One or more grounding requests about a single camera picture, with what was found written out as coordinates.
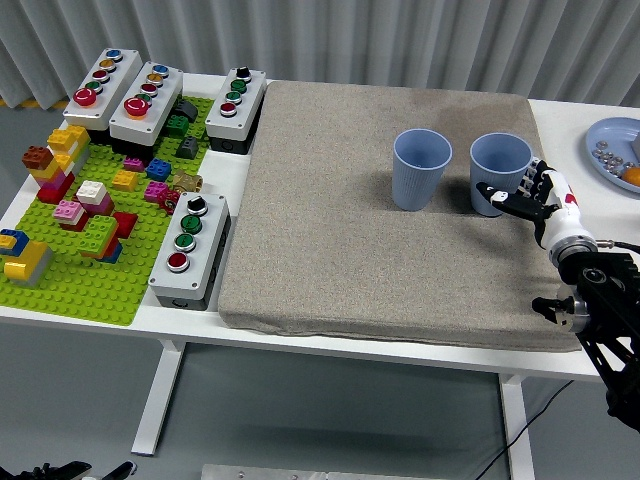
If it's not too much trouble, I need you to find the brown yellow red brick tower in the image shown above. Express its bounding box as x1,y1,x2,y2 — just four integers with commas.
21,144,77,205

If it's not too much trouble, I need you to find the five-button control box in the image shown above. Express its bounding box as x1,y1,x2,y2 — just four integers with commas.
62,47,145,146
108,60,185,161

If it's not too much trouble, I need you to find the red valve handle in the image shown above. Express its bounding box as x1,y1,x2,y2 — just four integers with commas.
158,188,182,216

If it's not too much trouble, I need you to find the brass valve fitting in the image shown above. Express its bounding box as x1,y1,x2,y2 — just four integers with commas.
172,170,204,194

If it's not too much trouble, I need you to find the blue yellow brick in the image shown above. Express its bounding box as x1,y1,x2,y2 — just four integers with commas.
0,228,31,258

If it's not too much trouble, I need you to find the black floor cable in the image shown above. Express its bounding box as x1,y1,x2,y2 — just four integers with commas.
472,379,576,480

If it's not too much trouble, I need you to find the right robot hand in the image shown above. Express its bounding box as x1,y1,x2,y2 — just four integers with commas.
475,157,591,251

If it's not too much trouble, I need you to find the grey-brown cushion mat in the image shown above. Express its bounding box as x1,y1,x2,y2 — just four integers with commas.
218,80,593,354

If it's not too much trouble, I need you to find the four-button control box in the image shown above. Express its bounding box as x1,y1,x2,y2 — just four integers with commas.
204,66,268,155
148,191,234,312

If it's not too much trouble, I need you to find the white table leg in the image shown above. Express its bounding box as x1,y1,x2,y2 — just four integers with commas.
131,339,186,457
497,372,536,480

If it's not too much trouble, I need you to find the white pleated curtain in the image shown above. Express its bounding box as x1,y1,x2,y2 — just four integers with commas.
0,0,640,109

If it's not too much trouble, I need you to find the yellow grey brick stack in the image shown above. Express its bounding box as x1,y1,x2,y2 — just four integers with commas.
3,240,54,288

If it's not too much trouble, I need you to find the pink red brick stack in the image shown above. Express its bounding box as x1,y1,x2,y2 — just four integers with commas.
53,199,91,233

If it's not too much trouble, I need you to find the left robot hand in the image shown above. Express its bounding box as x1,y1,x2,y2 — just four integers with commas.
0,460,139,480

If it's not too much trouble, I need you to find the white pink brick stack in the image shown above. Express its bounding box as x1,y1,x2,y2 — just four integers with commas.
75,179,117,217

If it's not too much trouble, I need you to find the dark green brick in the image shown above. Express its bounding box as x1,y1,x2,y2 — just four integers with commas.
165,113,192,139

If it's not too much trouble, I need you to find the blue plate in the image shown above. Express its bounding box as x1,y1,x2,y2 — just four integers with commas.
585,117,640,195

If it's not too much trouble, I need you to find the yellow black floor tape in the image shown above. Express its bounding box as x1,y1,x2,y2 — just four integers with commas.
0,97,56,109

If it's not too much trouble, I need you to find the blue ribbed plastic cup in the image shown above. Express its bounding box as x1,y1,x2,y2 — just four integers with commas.
468,132,534,218
392,128,454,212

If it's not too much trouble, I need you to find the green orange blue brick stack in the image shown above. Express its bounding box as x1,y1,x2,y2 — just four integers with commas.
76,214,124,265

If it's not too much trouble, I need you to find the yellow white brick stack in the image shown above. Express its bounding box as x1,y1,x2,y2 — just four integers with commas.
47,124,93,174

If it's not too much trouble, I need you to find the green brick baseplate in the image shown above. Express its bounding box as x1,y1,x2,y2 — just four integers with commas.
0,94,217,327

